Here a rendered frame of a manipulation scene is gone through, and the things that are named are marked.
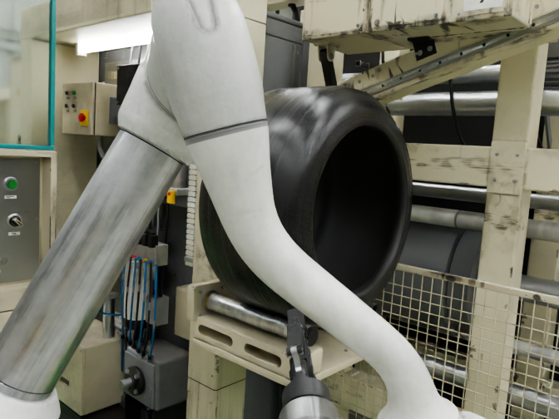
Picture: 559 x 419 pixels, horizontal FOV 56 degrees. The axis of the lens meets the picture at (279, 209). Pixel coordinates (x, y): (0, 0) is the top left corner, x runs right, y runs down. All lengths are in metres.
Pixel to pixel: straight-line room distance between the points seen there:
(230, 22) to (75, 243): 0.35
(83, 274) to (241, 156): 0.28
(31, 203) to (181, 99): 1.05
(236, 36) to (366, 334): 0.37
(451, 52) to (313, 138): 0.57
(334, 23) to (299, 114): 0.51
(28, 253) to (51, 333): 0.86
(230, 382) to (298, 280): 1.02
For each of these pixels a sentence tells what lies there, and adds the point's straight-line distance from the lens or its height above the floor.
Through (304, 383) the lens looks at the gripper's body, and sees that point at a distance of 0.83.
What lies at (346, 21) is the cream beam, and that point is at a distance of 1.54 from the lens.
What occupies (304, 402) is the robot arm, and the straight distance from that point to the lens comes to 0.80.
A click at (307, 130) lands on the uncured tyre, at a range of 1.08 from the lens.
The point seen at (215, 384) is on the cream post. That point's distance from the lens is 1.57.
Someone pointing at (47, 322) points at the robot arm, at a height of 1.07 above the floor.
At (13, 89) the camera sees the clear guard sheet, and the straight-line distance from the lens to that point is 1.55.
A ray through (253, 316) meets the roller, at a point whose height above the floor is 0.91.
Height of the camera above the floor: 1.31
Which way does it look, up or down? 6 degrees down
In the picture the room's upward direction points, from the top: 4 degrees clockwise
